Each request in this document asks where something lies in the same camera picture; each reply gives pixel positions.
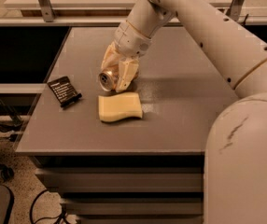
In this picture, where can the metal railing frame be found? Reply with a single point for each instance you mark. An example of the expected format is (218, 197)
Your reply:
(77, 6)

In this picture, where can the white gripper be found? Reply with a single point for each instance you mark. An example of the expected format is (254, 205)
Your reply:
(130, 42)

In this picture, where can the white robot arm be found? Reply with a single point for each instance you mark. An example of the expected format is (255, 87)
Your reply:
(235, 157)

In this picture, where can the yellow sponge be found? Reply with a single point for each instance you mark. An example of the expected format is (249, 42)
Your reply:
(120, 106)

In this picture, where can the orange soda can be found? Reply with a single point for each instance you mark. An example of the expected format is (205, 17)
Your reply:
(109, 77)

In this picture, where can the grey drawer cabinet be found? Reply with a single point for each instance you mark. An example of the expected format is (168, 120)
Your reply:
(137, 189)

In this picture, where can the black snack packet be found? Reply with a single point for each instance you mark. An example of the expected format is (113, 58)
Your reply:
(64, 91)

